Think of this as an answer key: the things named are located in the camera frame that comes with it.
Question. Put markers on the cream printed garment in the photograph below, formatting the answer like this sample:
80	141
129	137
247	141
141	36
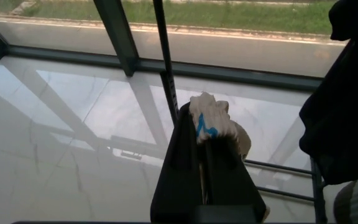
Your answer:
210	115

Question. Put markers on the black clothes rack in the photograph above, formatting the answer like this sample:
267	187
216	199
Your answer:
169	87

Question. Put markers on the black garment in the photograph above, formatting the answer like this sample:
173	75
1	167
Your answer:
343	118

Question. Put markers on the window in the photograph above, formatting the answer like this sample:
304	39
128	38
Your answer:
120	37

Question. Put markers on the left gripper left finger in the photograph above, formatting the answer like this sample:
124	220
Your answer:
176	186

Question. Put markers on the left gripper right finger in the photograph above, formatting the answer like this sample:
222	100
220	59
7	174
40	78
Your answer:
232	193

